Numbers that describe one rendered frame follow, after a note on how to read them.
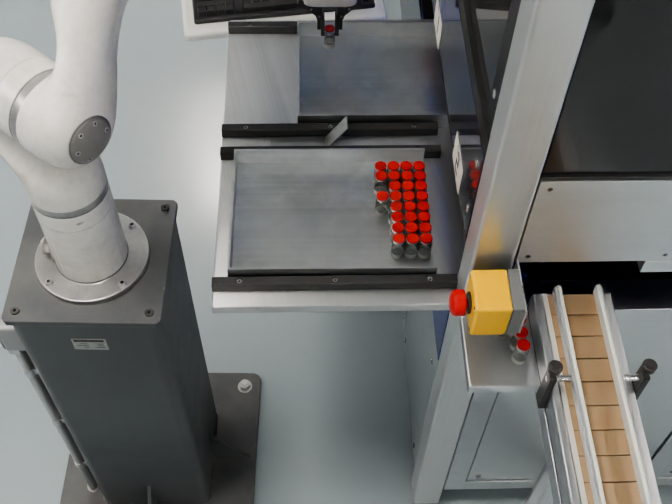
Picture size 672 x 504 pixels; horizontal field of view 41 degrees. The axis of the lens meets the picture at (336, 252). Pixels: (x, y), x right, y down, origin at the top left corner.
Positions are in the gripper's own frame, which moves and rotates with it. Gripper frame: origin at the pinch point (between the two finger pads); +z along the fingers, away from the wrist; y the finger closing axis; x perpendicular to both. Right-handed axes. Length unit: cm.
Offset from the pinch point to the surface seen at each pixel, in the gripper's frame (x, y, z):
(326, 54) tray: 0.0, 0.6, 7.9
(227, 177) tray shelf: 31.7, 18.8, 8.1
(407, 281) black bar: 56, -12, 6
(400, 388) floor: 30, -19, 96
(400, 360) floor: 21, -19, 96
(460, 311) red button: 68, -18, -4
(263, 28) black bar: -6.2, 13.2, 6.6
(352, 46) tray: -2.3, -4.7, 7.9
